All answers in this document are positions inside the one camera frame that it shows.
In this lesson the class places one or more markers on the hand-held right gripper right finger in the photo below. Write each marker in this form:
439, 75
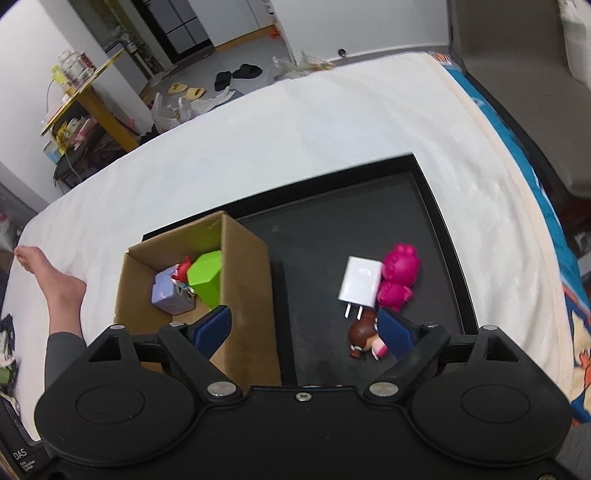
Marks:
392, 334

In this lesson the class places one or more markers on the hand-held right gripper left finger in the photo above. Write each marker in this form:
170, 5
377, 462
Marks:
214, 330

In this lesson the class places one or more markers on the brown-haired doll figure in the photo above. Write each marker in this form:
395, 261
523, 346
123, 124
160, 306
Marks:
362, 332

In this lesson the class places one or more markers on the green plastic box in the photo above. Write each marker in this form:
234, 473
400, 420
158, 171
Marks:
205, 277

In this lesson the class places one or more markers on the purple cube toy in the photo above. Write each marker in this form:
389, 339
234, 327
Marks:
164, 293

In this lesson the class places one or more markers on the brown cardboard box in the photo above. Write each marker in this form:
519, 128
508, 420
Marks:
249, 277

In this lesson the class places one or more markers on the white wall charger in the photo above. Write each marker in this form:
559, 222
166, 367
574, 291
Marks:
360, 279

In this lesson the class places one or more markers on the pink toy figure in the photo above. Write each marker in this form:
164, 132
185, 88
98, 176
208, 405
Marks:
399, 267

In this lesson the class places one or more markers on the blue and red toy figure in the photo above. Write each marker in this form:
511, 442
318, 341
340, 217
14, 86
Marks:
183, 266

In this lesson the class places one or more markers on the black tray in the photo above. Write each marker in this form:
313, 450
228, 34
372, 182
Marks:
323, 221

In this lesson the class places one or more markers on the pile of clothes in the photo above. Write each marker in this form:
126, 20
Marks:
5, 350

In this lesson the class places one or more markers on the person's left leg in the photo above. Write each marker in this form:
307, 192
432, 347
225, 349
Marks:
60, 295

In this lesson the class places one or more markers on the blue printed bed sheet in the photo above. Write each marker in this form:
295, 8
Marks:
575, 300

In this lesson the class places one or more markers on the white plastic bag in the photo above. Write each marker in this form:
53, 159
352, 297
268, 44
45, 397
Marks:
161, 113

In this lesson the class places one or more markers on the yellow slipper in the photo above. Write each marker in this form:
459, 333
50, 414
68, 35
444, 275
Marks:
193, 93
177, 87

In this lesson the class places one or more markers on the blue tissue box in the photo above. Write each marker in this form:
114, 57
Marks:
51, 152

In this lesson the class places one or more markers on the yellow side table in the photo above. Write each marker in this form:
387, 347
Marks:
99, 108

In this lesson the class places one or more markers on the black slipper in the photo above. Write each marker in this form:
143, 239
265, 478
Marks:
247, 70
224, 79

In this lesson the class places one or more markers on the clear plastic bag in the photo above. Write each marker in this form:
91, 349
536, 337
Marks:
295, 67

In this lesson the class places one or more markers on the yellow-green bottle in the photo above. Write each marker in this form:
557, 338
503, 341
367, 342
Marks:
57, 76

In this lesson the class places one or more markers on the clear glass jar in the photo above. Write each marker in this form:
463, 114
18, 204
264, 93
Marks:
71, 67

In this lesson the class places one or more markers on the grey chair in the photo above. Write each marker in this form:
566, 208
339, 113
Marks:
508, 55

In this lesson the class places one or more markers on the black-framed glass door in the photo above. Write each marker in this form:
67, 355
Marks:
184, 23

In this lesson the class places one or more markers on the white cabinet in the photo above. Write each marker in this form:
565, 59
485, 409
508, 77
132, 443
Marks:
235, 18

